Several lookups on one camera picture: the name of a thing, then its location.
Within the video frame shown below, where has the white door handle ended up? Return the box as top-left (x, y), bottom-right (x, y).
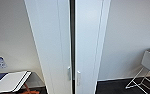
top-left (66, 65), bottom-right (72, 82)
top-left (76, 70), bottom-right (82, 87)

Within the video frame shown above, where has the orange metal frame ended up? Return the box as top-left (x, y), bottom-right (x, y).
top-left (21, 82), bottom-right (48, 94)

